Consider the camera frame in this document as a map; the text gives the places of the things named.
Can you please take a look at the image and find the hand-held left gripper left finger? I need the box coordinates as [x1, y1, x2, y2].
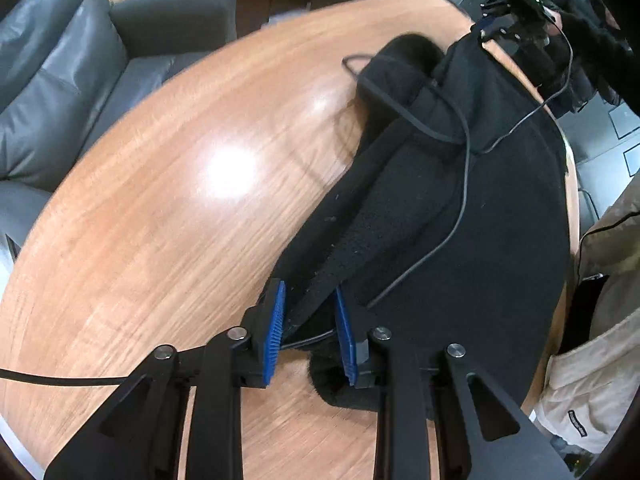
[44, 279, 288, 480]

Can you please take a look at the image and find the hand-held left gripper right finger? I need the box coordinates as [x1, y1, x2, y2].
[334, 286, 576, 480]

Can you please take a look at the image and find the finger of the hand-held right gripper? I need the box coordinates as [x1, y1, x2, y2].
[470, 2, 516, 43]

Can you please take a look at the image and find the black fleece jacket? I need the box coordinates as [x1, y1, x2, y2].
[270, 32, 573, 413]

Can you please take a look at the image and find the person's right forearm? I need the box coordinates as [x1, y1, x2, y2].
[587, 0, 633, 108]

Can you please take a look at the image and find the person's right hand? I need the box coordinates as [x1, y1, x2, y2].
[540, 0, 608, 63]

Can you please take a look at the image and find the grey leather armchair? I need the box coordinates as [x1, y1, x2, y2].
[0, 0, 238, 271]

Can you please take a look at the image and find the thin black cable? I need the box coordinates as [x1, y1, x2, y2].
[342, 10, 573, 308]

